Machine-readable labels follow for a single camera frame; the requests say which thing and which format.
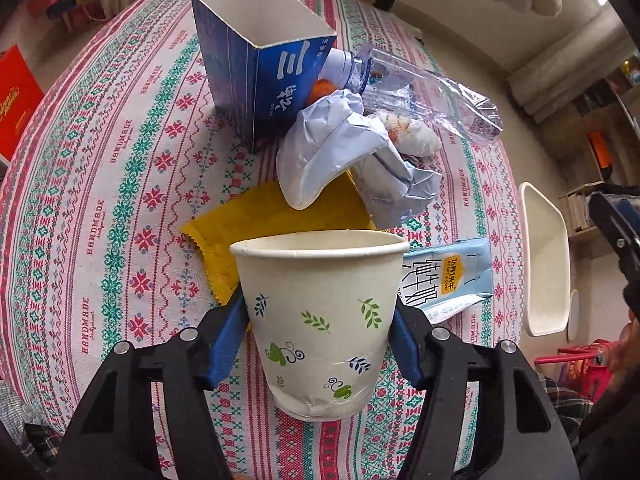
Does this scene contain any blue open-top carton box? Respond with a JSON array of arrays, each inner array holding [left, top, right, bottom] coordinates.
[[190, 0, 338, 155]]

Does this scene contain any red plastic stool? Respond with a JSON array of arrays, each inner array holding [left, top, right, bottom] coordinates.
[[535, 340, 613, 403]]

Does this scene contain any orange peel piece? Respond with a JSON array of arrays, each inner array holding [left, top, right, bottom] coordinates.
[[309, 79, 337, 106]]

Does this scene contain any red cardboard box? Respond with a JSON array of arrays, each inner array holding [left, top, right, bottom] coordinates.
[[0, 44, 46, 161]]

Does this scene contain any orange box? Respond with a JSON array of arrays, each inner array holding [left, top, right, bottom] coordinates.
[[587, 131, 613, 181]]

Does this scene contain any white plastic trash bin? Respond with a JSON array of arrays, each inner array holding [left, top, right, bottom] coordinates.
[[517, 181, 572, 337]]

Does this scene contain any crushed clear plastic bottle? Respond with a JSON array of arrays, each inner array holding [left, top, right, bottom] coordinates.
[[322, 42, 503, 147]]

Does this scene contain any patterned red green tablecloth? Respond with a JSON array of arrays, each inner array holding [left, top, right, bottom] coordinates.
[[0, 0, 538, 480]]

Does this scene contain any light blue milk carton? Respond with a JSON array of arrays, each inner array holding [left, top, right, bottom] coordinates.
[[397, 236, 493, 323]]

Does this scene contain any yellow snack wrapper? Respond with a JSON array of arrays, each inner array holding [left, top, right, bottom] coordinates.
[[180, 170, 388, 307]]

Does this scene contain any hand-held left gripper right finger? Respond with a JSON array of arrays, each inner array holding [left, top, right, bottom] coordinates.
[[392, 302, 581, 480]]

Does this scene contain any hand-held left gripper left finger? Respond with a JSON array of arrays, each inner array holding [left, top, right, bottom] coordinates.
[[50, 290, 251, 480]]

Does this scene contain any white tissue ball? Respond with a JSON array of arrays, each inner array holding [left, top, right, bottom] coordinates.
[[372, 110, 442, 158]]

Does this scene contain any wooden bookshelf desk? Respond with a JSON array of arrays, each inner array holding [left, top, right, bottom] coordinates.
[[560, 45, 640, 256]]

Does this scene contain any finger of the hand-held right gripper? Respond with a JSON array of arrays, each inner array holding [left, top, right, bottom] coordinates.
[[587, 192, 640, 291]]

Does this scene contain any pale blue paper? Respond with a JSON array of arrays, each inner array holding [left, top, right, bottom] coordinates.
[[276, 87, 443, 228]]

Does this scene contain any white paper cup leaf print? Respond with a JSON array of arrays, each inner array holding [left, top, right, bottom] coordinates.
[[229, 229, 411, 421]]

